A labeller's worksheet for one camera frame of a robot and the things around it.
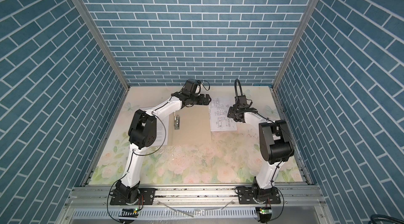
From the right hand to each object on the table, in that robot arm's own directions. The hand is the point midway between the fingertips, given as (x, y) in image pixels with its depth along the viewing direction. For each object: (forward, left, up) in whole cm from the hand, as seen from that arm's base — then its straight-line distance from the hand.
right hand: (233, 111), depth 100 cm
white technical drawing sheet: (+2, +10, -5) cm, 11 cm away
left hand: (+5, +18, +6) cm, 20 cm away
